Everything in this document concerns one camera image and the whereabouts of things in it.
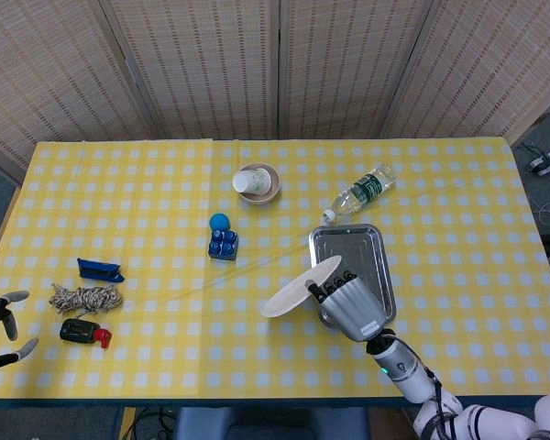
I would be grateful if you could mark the steel rectangular tray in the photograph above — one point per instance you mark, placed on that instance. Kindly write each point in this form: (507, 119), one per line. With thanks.
(355, 256)

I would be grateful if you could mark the blue ball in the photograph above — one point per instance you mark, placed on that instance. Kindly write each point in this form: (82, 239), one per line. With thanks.
(220, 222)

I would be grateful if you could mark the clear plastic water bottle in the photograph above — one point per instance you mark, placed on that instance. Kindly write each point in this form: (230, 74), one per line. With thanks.
(360, 191)

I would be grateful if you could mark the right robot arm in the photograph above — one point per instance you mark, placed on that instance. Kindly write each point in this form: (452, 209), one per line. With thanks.
(444, 394)

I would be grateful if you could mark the blue stapler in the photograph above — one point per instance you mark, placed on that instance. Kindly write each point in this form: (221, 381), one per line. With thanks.
(99, 269)

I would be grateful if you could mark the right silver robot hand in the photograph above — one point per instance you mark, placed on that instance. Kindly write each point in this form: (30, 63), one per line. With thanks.
(353, 302)

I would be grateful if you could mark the white power strip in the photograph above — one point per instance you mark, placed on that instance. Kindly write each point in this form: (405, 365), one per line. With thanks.
(549, 161)

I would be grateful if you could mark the woven folding screen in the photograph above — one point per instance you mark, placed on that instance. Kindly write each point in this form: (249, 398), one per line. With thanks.
(275, 69)

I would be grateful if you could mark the blue building block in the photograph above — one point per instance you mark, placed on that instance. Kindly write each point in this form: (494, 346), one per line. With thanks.
(223, 244)

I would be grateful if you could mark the white round plate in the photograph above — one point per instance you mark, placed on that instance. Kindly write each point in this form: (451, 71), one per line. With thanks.
(298, 289)

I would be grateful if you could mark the white paper cup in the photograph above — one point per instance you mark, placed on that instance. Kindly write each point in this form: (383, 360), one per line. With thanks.
(249, 180)

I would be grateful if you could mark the blue chair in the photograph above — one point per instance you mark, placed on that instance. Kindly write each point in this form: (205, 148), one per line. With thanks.
(269, 424)

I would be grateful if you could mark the yellow checkered tablecloth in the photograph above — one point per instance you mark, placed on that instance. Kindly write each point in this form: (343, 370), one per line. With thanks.
(211, 284)

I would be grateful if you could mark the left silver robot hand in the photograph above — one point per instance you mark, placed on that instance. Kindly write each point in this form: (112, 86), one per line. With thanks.
(0, 327)

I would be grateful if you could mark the beige ceramic bowl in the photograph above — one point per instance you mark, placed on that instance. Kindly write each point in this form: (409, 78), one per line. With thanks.
(262, 187)

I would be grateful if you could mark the black and red tape measure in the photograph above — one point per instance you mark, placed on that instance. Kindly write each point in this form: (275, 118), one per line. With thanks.
(83, 333)

